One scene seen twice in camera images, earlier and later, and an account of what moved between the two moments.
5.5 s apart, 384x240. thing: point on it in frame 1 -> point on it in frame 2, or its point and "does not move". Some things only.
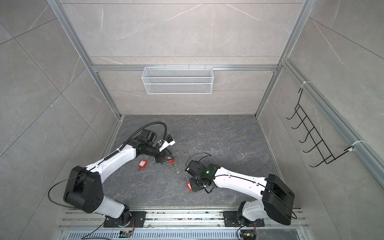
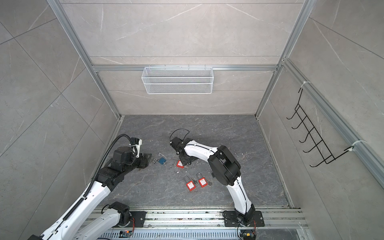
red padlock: [189, 185] does not move
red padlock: [170, 161] -> [179, 164]
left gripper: [162, 158] -> [144, 160]
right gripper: [194, 188] -> [184, 162]
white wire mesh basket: [177, 80] does not move
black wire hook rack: [320, 145] does not move
